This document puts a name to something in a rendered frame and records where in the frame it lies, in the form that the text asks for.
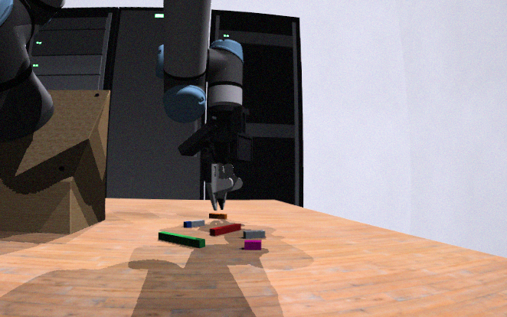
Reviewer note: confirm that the green rod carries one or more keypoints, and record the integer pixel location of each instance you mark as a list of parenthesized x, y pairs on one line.
[(182, 239)]

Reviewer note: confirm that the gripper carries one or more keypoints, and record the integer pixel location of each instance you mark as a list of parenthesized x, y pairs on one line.
[(225, 148)]

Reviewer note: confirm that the orange rod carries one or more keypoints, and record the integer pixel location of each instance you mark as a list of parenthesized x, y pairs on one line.
[(218, 216)]

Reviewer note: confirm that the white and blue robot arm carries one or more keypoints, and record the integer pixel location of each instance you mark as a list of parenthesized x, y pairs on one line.
[(26, 106)]

